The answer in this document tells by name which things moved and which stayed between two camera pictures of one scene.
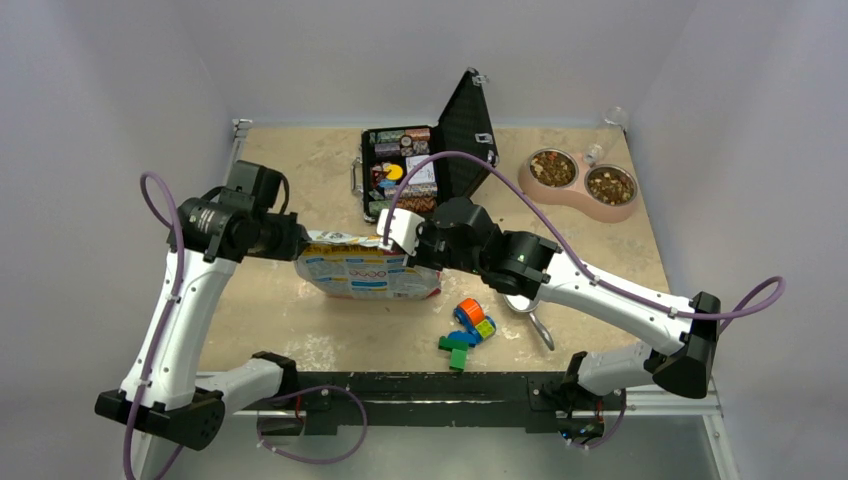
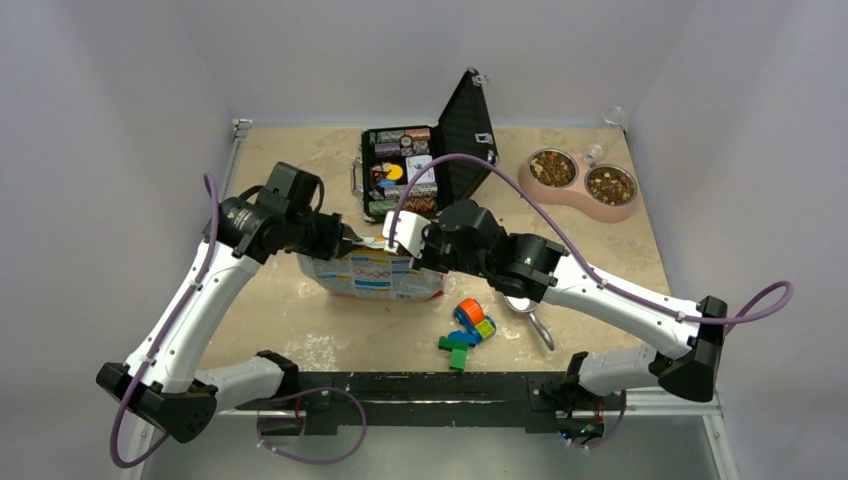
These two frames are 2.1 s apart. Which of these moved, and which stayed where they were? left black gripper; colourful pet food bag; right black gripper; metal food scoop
Moved: left black gripper
Stayed: colourful pet food bag; right black gripper; metal food scoop
